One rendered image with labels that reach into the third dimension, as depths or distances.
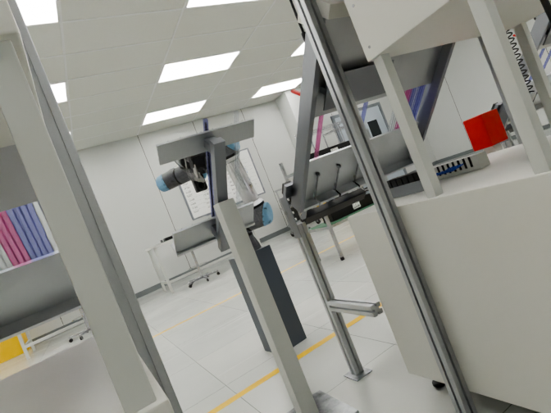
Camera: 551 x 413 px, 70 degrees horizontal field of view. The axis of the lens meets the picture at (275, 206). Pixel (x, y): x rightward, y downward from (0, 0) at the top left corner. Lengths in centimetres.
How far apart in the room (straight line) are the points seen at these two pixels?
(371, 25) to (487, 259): 62
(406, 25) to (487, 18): 18
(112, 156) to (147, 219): 139
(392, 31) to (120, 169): 748
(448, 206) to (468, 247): 11
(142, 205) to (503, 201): 753
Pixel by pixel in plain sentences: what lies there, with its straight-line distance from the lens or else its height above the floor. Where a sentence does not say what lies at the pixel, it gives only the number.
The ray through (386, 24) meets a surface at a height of 105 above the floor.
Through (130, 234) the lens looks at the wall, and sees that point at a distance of 803.
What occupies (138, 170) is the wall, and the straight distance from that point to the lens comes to 826.
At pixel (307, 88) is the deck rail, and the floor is 105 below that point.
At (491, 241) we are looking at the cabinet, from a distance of 101.
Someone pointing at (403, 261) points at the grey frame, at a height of 47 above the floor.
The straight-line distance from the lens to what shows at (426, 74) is 178.
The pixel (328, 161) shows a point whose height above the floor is 83.
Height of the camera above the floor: 76
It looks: 1 degrees down
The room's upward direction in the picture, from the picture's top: 22 degrees counter-clockwise
